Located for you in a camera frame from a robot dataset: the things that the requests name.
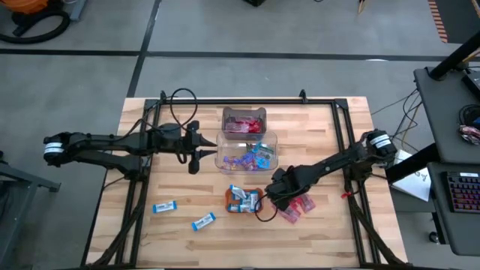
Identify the black desk support beam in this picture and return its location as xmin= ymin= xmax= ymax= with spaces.
xmin=385 ymin=143 xmax=440 ymax=185

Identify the clear plastic bin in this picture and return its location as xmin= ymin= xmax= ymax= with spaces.
xmin=214 ymin=130 xmax=280 ymax=176

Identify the black right camera cable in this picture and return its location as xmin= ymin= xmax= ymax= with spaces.
xmin=253 ymin=193 xmax=290 ymax=223

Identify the pink translucent candy pack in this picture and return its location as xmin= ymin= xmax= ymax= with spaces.
xmin=224 ymin=121 xmax=251 ymax=134
xmin=279 ymin=205 xmax=303 ymax=225
xmin=295 ymin=193 xmax=317 ymax=214

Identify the black diagonal post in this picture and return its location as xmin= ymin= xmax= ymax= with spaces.
xmin=428 ymin=31 xmax=480 ymax=82

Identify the black aluminium table frame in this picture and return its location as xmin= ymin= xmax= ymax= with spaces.
xmin=80 ymin=88 xmax=408 ymax=270

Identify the grey metal cart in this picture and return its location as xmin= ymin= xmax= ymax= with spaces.
xmin=0 ymin=149 xmax=62 ymax=269

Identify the coiled black cable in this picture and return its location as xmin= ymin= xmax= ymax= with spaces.
xmin=457 ymin=103 xmax=480 ymax=127

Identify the orange plastic bin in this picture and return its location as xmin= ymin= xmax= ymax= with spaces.
xmin=224 ymin=186 xmax=266 ymax=215

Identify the black left camera cable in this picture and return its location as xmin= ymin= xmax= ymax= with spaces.
xmin=169 ymin=88 xmax=199 ymax=131

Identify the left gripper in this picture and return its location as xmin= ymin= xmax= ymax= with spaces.
xmin=181 ymin=120 xmax=218 ymax=176

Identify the candy bag on desk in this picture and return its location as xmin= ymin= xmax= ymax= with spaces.
xmin=458 ymin=124 xmax=480 ymax=146

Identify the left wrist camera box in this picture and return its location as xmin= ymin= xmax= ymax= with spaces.
xmin=182 ymin=136 xmax=202 ymax=158

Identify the white paper sheet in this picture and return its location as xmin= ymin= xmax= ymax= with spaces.
xmin=389 ymin=149 xmax=433 ymax=203

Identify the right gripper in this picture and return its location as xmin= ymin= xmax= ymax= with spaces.
xmin=264 ymin=167 xmax=305 ymax=212

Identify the grey translucent plastic bin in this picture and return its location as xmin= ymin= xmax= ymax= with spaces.
xmin=220 ymin=106 xmax=268 ymax=142

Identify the black floor mat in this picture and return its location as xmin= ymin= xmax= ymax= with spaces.
xmin=434 ymin=0 xmax=480 ymax=44

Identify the backlit black keyboard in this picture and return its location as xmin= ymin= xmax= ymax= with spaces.
xmin=444 ymin=171 xmax=480 ymax=215

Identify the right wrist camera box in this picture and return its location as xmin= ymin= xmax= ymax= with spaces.
xmin=264 ymin=182 xmax=283 ymax=202

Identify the black vacuum hose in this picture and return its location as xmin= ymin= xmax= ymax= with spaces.
xmin=0 ymin=7 xmax=72 ymax=45

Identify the black camera cable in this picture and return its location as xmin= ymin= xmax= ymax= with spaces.
xmin=169 ymin=88 xmax=199 ymax=131
xmin=253 ymin=193 xmax=290 ymax=223

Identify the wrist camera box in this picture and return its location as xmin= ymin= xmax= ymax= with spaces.
xmin=182 ymin=136 xmax=202 ymax=158
xmin=264 ymin=182 xmax=283 ymax=202

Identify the orange vacuum cleaner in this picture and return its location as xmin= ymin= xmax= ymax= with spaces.
xmin=9 ymin=0 xmax=50 ymax=15

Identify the grey desk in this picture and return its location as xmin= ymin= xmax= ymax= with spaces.
xmin=426 ymin=160 xmax=480 ymax=257
xmin=413 ymin=66 xmax=480 ymax=165

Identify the orange black hazard tape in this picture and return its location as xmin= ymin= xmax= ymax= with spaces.
xmin=427 ymin=0 xmax=450 ymax=44

